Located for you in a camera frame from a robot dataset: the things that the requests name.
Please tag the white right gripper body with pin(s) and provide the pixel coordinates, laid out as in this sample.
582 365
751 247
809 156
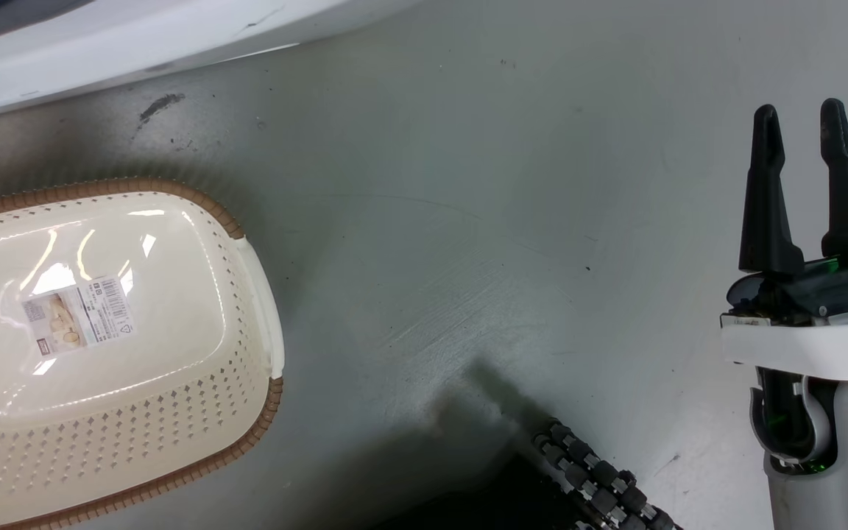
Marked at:
814 324

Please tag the cream plastic laundry basket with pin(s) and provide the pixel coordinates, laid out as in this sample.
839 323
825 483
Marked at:
137 412

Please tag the white washing machine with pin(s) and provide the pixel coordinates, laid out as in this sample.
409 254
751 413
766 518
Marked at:
100 44

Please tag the product label sticker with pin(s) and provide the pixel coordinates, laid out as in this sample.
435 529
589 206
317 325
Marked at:
78 316

